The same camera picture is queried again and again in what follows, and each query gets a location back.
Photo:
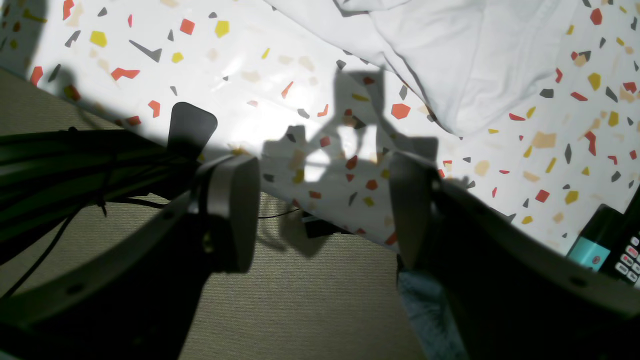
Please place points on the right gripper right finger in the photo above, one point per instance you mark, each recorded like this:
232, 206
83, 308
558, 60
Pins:
512, 298

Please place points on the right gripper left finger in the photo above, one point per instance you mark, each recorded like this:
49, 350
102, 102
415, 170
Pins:
137, 300

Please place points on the white T-shirt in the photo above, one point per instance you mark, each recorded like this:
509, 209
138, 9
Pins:
469, 61

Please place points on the teal highlighter marker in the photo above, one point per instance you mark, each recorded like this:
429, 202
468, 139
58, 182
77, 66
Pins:
597, 239

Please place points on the black TV remote control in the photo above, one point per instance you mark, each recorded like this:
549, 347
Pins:
623, 262

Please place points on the dark phone at table top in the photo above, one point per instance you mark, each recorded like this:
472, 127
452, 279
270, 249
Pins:
190, 130

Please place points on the terrazzo pattern table cloth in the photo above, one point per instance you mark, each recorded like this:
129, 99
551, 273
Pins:
547, 165

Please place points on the aluminium rail at top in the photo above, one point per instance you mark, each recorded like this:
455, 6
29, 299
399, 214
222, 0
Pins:
47, 176

